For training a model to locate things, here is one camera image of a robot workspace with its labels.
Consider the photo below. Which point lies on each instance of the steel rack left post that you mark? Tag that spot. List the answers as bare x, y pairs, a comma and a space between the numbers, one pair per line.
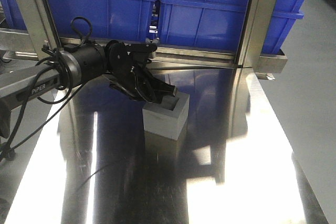
39, 23

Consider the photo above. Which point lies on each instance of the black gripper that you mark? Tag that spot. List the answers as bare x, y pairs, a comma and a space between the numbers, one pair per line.
128, 73

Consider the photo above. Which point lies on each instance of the gray foam base block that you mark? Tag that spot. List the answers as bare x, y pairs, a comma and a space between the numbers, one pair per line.
167, 118

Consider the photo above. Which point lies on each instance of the steel rack upright post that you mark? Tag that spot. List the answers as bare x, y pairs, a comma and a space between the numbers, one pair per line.
256, 23

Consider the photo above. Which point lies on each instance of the large blue crate left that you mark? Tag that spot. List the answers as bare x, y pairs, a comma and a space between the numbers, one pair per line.
116, 19

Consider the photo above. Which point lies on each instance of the large blue crate right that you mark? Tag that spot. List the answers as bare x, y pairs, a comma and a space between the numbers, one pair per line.
217, 24

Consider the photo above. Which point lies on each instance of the robot arm black silver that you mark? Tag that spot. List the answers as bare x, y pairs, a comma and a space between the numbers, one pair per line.
68, 68

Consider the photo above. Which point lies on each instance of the steel rack shelf tray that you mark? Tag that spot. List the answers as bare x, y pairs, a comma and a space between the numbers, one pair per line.
20, 46

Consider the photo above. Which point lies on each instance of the large blue crate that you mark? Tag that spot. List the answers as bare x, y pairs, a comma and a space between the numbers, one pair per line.
116, 19
217, 24

